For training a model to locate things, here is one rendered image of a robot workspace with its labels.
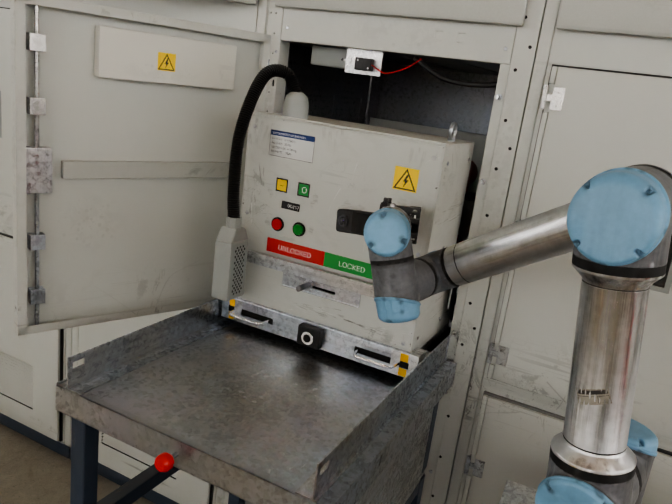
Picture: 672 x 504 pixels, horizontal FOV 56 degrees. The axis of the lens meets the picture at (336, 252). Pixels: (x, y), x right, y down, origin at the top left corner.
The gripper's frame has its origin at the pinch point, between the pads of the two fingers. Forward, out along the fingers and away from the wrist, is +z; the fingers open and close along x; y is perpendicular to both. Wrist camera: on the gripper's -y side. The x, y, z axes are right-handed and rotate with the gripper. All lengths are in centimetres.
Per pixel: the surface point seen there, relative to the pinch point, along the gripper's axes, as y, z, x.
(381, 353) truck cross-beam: 2.8, 3.1, -31.3
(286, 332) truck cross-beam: -21.2, 11.3, -32.3
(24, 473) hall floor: -119, 59, -113
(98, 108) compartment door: -69, 1, 16
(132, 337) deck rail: -50, -12, -32
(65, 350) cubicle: -112, 68, -68
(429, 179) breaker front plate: 8.0, -2.1, 9.1
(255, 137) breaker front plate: -34.0, 11.5, 13.8
